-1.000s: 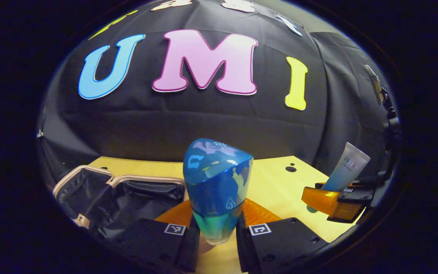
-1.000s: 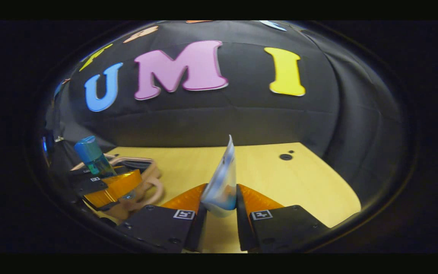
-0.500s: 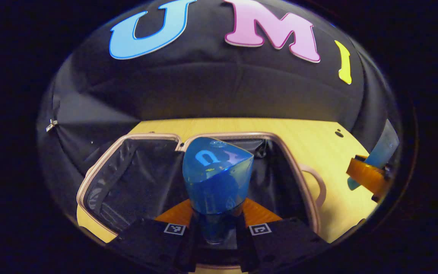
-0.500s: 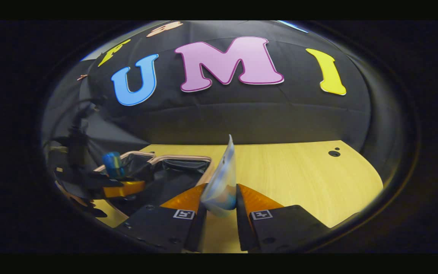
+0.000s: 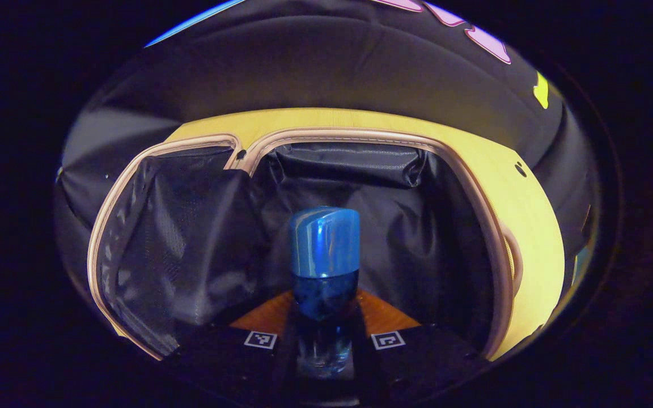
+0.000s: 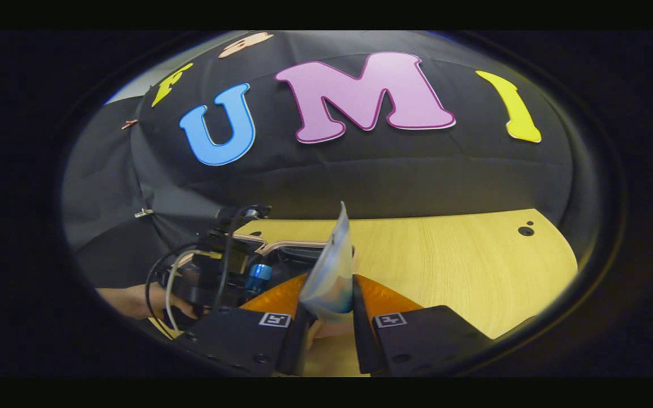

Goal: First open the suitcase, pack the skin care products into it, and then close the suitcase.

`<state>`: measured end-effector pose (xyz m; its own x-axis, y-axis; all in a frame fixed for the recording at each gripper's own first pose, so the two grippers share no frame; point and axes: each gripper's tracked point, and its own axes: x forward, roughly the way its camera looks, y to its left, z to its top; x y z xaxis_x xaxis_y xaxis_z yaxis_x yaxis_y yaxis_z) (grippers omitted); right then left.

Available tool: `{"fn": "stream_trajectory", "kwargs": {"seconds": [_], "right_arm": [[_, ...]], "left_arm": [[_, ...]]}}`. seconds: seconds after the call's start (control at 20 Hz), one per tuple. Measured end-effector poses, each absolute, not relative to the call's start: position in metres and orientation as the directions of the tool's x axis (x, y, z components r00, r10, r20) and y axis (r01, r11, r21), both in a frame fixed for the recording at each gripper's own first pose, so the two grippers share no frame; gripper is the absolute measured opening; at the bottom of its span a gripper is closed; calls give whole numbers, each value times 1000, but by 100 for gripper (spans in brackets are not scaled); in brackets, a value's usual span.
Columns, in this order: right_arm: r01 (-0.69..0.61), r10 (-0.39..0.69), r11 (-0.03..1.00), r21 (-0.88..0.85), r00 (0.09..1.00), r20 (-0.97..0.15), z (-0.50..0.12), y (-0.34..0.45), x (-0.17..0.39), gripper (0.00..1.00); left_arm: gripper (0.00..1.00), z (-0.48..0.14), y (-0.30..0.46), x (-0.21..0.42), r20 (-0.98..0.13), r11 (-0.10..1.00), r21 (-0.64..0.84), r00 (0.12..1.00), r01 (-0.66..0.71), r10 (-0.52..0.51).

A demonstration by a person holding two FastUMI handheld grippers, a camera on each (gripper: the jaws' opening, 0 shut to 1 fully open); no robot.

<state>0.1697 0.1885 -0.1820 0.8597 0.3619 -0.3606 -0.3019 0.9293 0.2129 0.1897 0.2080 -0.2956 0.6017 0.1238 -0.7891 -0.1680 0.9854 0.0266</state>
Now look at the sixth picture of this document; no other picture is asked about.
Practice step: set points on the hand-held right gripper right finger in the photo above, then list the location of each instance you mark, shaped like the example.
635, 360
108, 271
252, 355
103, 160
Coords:
417, 340

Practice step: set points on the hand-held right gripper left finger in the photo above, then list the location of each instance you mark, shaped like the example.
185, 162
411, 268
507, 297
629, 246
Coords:
236, 334

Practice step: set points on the blue green skin care bottle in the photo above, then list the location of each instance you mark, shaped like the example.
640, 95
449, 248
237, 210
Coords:
258, 276

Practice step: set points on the clear blue skin care sachet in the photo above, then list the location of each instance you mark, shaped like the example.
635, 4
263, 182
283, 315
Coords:
332, 272

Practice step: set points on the white clip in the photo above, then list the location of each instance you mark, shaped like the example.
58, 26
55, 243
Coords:
144, 213

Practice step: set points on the black backdrop cloth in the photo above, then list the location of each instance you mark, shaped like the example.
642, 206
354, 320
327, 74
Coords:
360, 175

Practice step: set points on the copper clip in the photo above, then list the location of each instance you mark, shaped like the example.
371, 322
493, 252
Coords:
129, 123

